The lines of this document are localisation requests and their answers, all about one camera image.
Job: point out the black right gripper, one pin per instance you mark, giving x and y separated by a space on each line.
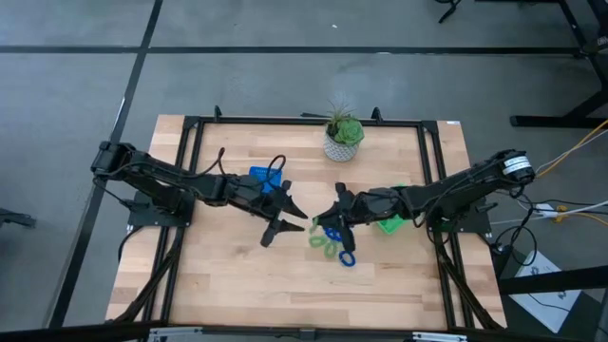
375 204

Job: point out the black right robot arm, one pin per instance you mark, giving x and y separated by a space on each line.
465 183

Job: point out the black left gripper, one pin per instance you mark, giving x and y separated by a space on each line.
252 192

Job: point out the green plastic basket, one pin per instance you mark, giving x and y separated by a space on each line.
392 225

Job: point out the black stand foot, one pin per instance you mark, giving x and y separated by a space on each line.
449 12

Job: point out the succulent in triangle-patterned pot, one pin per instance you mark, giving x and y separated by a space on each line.
343 138

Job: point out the black chair base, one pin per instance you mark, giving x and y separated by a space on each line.
16 218

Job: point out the white cardboard box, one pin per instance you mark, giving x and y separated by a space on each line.
546 294

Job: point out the black metal beam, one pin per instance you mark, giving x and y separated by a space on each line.
556 280

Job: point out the white power strip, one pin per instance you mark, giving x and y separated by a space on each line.
546 210

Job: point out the black desk leg frame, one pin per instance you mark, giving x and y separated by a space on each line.
570 116

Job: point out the black metal table frame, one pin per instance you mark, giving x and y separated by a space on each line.
304 122

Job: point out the blue plastic basket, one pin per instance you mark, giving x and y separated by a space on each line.
259 173

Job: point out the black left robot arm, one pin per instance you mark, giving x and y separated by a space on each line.
157 176

